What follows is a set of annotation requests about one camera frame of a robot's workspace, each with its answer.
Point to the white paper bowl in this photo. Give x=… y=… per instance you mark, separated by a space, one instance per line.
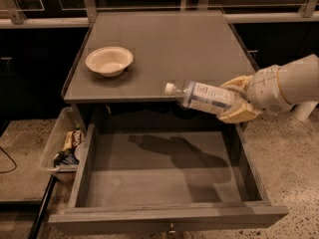
x=109 y=61

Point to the grey cabinet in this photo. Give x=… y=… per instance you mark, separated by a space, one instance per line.
x=170 y=46

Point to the clear plastic storage bin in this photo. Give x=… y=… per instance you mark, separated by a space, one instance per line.
x=64 y=123

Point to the metal railing frame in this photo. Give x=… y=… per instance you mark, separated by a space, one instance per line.
x=21 y=13

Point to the dark packet in bin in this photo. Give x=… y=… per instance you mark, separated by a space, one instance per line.
x=65 y=157

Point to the grey open top drawer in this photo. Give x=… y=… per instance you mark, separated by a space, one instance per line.
x=143 y=180

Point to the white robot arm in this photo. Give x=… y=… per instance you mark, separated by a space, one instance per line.
x=299 y=81

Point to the blue plastic water bottle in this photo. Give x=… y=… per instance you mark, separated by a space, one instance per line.
x=202 y=97

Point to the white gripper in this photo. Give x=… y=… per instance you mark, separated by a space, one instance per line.
x=265 y=88

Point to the snack bag in bin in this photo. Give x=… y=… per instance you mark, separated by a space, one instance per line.
x=73 y=139

